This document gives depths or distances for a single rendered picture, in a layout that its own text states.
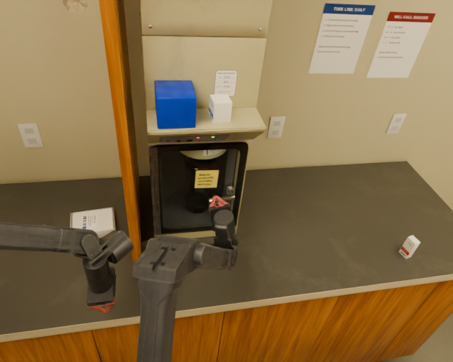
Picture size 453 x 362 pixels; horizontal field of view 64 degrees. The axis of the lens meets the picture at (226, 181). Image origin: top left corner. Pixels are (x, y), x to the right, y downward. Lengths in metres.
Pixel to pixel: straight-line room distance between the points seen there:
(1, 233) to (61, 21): 0.81
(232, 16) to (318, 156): 1.09
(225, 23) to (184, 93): 0.20
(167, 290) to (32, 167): 1.25
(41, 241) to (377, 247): 1.22
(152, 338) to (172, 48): 0.68
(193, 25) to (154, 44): 0.11
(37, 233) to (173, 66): 0.52
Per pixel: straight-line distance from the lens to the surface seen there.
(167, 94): 0.93
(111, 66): 0.90
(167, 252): 0.65
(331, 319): 1.66
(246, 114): 1.05
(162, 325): 0.63
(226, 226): 1.00
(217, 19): 0.97
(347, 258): 1.50
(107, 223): 1.45
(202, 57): 0.99
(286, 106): 1.66
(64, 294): 1.34
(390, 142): 2.07
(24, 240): 0.86
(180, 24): 0.96
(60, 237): 0.88
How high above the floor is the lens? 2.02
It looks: 40 degrees down
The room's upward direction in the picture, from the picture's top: 7 degrees clockwise
